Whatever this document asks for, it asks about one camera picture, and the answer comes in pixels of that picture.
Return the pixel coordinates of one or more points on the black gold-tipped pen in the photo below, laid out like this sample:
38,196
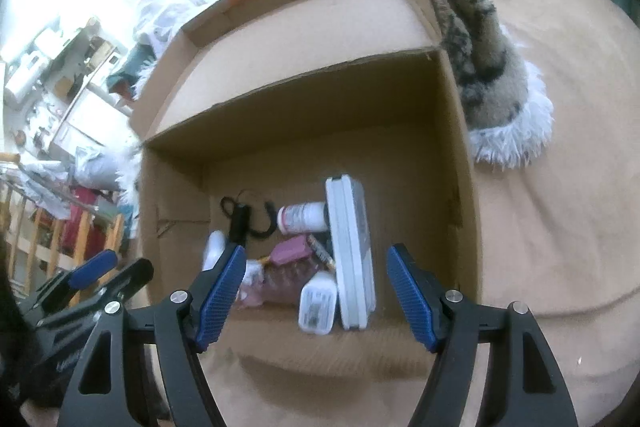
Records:
320,251

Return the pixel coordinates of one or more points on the red bag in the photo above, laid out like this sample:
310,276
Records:
80,217

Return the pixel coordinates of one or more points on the cardboard box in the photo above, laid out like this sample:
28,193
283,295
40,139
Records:
320,142

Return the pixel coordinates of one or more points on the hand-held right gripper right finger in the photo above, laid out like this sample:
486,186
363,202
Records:
412,297

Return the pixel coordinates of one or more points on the grey plastic bag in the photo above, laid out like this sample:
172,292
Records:
100,169

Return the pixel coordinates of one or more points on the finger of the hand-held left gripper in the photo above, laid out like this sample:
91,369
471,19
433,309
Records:
92,267
130,274

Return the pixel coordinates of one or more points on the grey hanging cloth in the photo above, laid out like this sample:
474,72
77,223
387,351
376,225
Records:
40,187

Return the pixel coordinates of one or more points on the white water heater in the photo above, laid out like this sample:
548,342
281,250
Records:
22,82

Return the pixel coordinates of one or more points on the leopard faux fur blanket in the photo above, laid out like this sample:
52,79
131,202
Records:
475,52

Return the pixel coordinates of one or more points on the white charger plug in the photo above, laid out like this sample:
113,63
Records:
316,304

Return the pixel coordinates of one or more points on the small white bottle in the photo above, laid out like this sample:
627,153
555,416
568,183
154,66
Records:
254,272

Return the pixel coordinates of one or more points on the white remote control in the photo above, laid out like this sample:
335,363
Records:
350,252

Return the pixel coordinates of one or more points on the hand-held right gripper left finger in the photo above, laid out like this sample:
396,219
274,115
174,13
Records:
220,297

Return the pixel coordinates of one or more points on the white cabinet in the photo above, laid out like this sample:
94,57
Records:
90,117

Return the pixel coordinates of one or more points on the pink plug adapter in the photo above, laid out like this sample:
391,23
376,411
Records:
290,251

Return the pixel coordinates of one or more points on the white earbuds case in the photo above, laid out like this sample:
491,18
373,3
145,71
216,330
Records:
214,249

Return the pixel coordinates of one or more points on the yellow wooden rack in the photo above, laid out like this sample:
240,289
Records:
35,237

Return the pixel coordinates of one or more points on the pink label pill bottle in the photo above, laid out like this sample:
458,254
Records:
302,215

